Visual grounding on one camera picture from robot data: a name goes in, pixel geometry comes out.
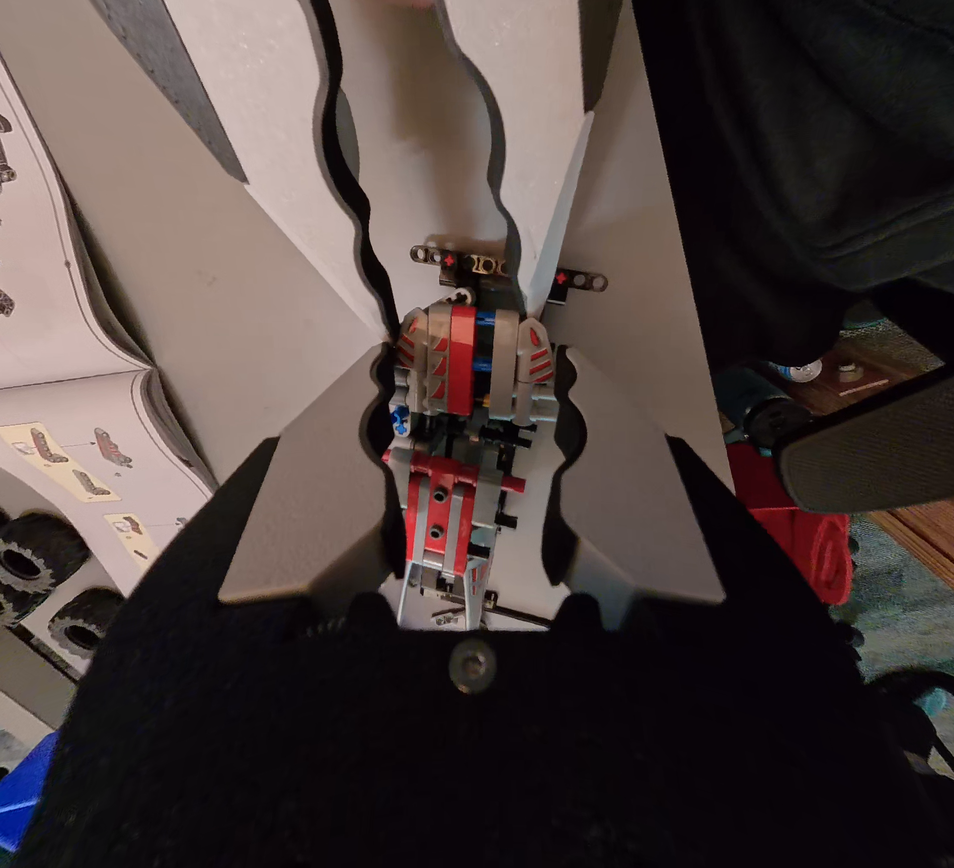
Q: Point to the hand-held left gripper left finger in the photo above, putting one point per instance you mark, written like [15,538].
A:
[305,510]

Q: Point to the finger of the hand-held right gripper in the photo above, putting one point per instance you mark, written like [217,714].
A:
[261,100]
[529,63]

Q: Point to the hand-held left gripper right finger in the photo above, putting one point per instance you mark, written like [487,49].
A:
[641,510]

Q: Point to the toy brick vehicle model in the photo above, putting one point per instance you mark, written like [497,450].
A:
[454,391]

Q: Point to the grey desk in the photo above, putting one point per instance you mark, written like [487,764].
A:
[186,272]

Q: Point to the red plastic object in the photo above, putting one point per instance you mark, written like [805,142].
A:
[790,532]

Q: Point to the black chair armrest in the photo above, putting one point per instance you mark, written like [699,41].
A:
[864,450]

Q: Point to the open instruction booklet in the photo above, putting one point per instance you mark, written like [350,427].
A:
[45,249]

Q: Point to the blue bin with printed tag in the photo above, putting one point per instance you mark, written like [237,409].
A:
[22,793]

